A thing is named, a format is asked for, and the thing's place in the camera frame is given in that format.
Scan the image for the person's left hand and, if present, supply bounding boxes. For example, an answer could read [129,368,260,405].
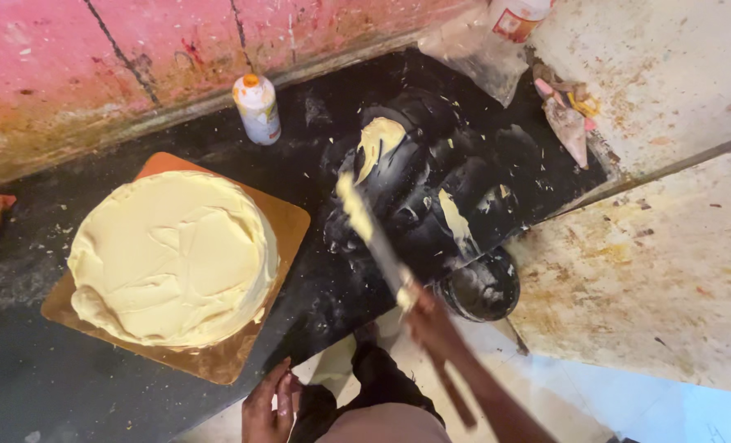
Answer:
[241,357,303,443]

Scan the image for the person's right hand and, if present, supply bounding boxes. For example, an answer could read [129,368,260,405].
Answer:
[405,285,461,365]

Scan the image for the long palette knife wooden handle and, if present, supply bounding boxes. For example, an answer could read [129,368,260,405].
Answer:
[336,172,478,429]

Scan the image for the black round tub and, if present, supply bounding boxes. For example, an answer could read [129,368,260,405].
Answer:
[435,246,521,323]

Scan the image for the person's black trousers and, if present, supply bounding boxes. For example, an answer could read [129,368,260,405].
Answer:
[288,325,447,443]

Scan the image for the person's tan shirt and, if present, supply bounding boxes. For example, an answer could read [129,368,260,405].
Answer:
[315,402,453,443]

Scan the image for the black plastic bag with buttercream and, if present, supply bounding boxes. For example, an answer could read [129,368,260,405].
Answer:
[321,86,529,285]

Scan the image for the gold square cake board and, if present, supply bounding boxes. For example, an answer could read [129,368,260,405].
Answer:
[41,152,311,386]

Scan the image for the cream frosted round cake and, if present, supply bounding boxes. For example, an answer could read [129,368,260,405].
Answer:
[67,170,280,348]

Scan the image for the used crumpled piping bags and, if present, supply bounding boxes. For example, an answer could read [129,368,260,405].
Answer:
[530,60,602,171]

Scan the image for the white bottle with orange cap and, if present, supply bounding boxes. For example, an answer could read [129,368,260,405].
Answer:
[232,73,282,146]

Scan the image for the clear crumpled plastic bag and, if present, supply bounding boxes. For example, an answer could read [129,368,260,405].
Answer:
[417,5,531,109]

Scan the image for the white jar with red label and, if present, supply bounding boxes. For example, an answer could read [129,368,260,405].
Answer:
[487,0,554,44]

